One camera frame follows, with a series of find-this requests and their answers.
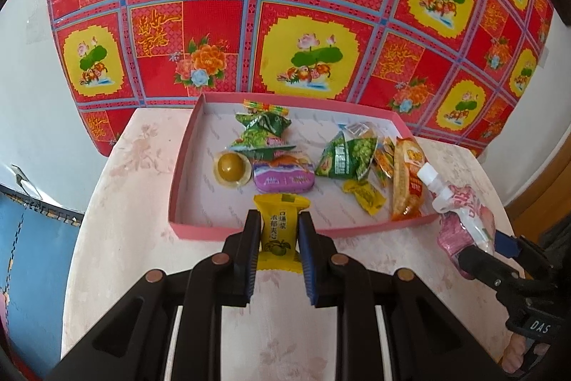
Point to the white pink drink pouch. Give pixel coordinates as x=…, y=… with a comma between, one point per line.
x=459, y=211

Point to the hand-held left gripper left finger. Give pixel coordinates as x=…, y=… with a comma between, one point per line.
x=250, y=256

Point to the green pea snack packet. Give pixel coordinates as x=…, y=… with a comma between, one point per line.
x=263, y=131
x=345, y=160

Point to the yellow pastry packet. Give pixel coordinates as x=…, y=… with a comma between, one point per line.
x=279, y=224

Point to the orange cracker packet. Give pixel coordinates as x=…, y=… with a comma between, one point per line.
x=406, y=184

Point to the rainbow striped candy packet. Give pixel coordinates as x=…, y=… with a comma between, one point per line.
x=267, y=108

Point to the pink cardboard box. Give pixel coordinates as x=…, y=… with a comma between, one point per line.
x=209, y=202

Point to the orange snack packet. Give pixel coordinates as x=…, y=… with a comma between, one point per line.
x=384, y=162

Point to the purple round packet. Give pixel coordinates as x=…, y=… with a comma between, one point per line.
x=283, y=181

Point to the blue floor mat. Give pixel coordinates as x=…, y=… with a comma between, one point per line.
x=31, y=274

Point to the person's right hand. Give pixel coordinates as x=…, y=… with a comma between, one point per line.
x=513, y=354

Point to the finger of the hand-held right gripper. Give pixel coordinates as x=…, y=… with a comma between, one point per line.
x=506, y=245
x=479, y=267

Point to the small yellow green-print packet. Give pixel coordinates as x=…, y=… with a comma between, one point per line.
x=366, y=195

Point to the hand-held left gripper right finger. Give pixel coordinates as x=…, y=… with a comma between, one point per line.
x=308, y=256

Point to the wooden door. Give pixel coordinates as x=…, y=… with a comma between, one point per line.
x=544, y=193

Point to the cream floral tablecloth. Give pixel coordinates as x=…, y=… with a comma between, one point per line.
x=125, y=229

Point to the yellow round jelly cup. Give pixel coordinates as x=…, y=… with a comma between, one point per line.
x=232, y=169

